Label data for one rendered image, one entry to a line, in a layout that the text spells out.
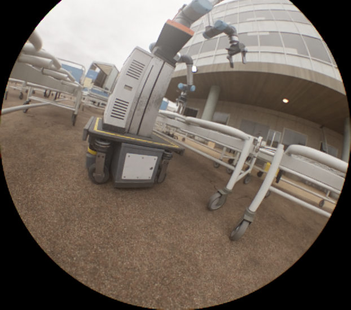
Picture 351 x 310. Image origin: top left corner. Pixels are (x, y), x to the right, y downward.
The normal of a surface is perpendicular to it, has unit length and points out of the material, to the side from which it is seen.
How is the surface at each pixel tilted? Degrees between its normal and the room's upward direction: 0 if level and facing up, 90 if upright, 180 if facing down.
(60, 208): 0
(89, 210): 0
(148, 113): 90
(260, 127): 90
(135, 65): 90
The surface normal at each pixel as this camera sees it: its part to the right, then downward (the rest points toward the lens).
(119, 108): 0.61, 0.26
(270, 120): -0.71, -0.19
